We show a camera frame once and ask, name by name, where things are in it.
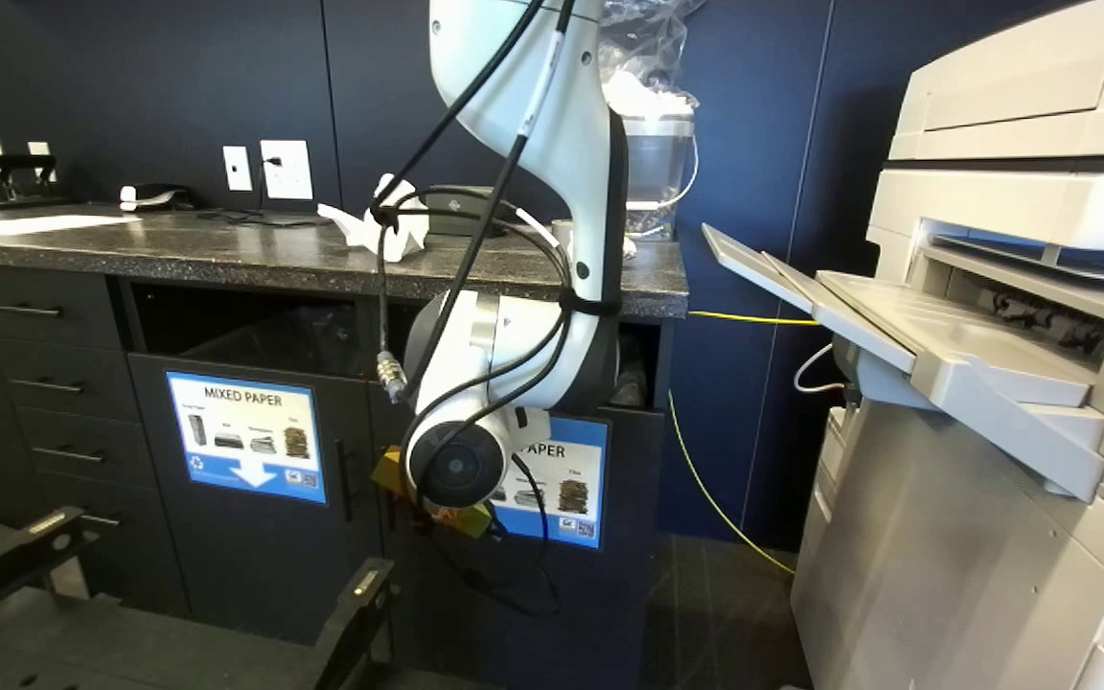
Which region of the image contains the black cart frame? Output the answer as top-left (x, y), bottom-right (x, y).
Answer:
top-left (0, 506), bottom-right (397, 690)

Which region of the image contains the thin white cable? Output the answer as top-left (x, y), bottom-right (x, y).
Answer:
top-left (788, 336), bottom-right (851, 401)

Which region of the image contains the mixed paper label up arrow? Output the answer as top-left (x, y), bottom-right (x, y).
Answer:
top-left (491, 409), bottom-right (613, 553)

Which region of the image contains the small white wall plate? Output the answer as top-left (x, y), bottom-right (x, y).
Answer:
top-left (220, 138), bottom-right (258, 201)

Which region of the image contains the large white office printer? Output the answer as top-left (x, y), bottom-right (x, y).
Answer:
top-left (701, 0), bottom-right (1104, 690)

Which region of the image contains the clear plastic bag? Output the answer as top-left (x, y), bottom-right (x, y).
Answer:
top-left (599, 0), bottom-right (708, 125)

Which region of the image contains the yellow snack bag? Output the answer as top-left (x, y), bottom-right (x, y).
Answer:
top-left (369, 442), bottom-right (493, 546)

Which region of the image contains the mixed paper label down arrow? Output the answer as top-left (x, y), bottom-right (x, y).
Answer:
top-left (166, 367), bottom-right (335, 511)

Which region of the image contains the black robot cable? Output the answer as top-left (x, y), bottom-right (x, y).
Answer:
top-left (365, 0), bottom-right (584, 585)

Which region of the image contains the clear plastic bucket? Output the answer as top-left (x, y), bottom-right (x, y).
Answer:
top-left (620, 111), bottom-right (704, 240)

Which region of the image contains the dark counter cabinet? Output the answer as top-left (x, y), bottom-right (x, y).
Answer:
top-left (0, 207), bottom-right (693, 690)

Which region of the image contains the large white wall outlet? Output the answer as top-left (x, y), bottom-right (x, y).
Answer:
top-left (258, 134), bottom-right (319, 207)

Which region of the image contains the thin yellow cable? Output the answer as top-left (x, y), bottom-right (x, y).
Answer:
top-left (662, 304), bottom-right (829, 584)

